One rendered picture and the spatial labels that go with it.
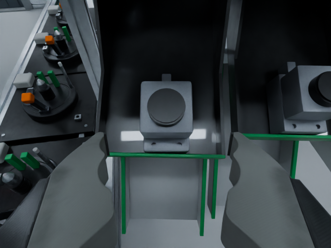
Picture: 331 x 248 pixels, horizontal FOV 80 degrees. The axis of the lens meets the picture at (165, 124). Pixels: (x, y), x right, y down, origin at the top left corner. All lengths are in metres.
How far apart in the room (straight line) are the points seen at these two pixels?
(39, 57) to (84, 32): 0.62
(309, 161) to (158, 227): 0.46
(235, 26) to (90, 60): 0.17
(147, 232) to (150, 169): 0.21
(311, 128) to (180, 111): 0.14
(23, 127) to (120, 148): 0.43
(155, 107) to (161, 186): 0.23
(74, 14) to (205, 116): 0.17
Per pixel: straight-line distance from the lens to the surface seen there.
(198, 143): 0.22
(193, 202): 0.39
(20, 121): 0.64
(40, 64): 0.82
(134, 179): 0.37
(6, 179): 0.46
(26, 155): 0.47
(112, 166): 0.48
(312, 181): 0.69
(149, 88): 0.17
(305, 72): 0.23
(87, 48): 0.26
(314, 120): 0.25
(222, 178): 0.40
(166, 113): 0.15
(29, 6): 1.56
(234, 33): 0.26
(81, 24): 0.24
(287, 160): 0.40
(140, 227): 0.53
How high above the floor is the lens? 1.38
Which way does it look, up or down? 53 degrees down
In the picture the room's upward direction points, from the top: straight up
